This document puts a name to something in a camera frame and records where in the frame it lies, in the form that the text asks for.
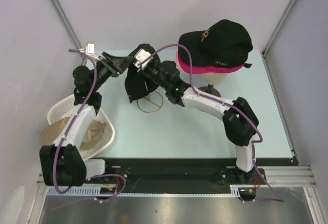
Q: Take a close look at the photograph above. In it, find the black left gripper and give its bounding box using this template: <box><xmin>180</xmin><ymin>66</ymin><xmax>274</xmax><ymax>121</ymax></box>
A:
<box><xmin>91</xmin><ymin>52</ymin><xmax>134</xmax><ymax>92</ymax></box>

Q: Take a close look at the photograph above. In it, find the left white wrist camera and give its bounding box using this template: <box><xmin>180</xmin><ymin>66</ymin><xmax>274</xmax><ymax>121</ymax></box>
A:
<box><xmin>78</xmin><ymin>43</ymin><xmax>99</xmax><ymax>62</ymax></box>

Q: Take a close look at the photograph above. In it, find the beige cap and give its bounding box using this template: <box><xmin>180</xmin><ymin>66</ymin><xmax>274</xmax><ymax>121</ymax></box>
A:
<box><xmin>40</xmin><ymin>117</ymin><xmax>106</xmax><ymax>150</ymax></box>

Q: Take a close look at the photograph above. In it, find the wooden mannequin head stand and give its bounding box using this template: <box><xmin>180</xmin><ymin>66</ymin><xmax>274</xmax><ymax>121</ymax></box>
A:
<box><xmin>198</xmin><ymin>72</ymin><xmax>228</xmax><ymax>97</ymax></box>

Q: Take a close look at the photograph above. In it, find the white slotted cable duct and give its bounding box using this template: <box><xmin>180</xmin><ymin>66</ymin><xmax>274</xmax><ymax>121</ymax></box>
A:
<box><xmin>62</xmin><ymin>185</ymin><xmax>255</xmax><ymax>198</ymax></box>

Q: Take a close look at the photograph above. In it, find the aluminium frame post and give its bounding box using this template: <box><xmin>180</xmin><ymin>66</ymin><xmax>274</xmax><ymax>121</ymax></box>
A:
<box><xmin>261</xmin><ymin>0</ymin><xmax>298</xmax><ymax>57</ymax></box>
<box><xmin>49</xmin><ymin>0</ymin><xmax>83</xmax><ymax>49</ymax></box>

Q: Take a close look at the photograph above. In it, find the right aluminium frame post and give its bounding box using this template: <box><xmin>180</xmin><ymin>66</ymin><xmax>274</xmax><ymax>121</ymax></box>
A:
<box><xmin>261</xmin><ymin>0</ymin><xmax>298</xmax><ymax>57</ymax></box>

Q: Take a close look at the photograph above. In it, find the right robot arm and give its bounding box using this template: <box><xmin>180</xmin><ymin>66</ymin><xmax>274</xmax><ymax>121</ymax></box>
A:
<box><xmin>135</xmin><ymin>60</ymin><xmax>259</xmax><ymax>184</ymax></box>

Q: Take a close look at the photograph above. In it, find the magenta mesh cap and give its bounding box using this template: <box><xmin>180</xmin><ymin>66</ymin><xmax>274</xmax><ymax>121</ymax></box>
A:
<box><xmin>178</xmin><ymin>54</ymin><xmax>253</xmax><ymax>75</ymax></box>

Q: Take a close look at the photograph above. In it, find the gold wire hat stand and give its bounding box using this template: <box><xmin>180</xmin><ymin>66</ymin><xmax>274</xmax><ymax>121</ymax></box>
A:
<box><xmin>136</xmin><ymin>91</ymin><xmax>164</xmax><ymax>114</ymax></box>

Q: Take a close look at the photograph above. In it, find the green brim black cap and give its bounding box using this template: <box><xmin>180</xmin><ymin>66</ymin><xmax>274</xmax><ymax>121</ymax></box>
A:
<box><xmin>127</xmin><ymin>44</ymin><xmax>161</xmax><ymax>83</ymax></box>

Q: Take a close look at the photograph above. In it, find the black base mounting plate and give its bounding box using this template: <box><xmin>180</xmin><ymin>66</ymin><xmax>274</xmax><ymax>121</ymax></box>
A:
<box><xmin>105</xmin><ymin>158</ymin><xmax>265</xmax><ymax>189</ymax></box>

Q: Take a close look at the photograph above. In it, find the white plastic basket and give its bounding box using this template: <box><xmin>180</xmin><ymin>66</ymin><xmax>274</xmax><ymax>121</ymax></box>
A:
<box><xmin>40</xmin><ymin>94</ymin><xmax>115</xmax><ymax>160</ymax></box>

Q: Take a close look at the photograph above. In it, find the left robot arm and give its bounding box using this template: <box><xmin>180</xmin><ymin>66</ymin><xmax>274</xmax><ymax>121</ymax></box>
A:
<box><xmin>39</xmin><ymin>49</ymin><xmax>135</xmax><ymax>188</ymax></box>

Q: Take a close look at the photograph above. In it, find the black cap with gold lettering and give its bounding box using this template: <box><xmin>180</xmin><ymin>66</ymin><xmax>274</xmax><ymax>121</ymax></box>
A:
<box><xmin>125</xmin><ymin>72</ymin><xmax>159</xmax><ymax>103</ymax></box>

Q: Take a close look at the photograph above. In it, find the left aluminium frame post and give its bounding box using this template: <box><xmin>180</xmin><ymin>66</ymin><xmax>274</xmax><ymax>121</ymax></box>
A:
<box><xmin>49</xmin><ymin>0</ymin><xmax>83</xmax><ymax>49</ymax></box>

